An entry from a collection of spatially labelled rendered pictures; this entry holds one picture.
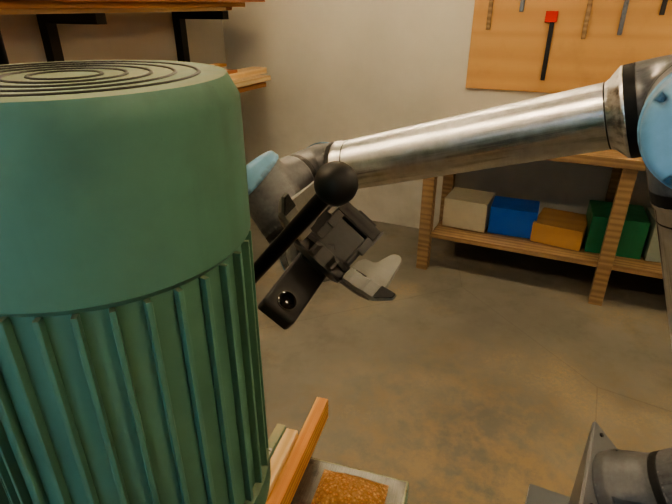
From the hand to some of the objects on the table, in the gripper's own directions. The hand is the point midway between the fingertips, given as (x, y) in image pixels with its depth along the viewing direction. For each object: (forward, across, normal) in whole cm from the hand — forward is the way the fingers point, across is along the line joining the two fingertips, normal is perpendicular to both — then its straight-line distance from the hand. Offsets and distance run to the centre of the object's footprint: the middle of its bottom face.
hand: (336, 252), depth 50 cm
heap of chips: (-24, +27, +21) cm, 42 cm away
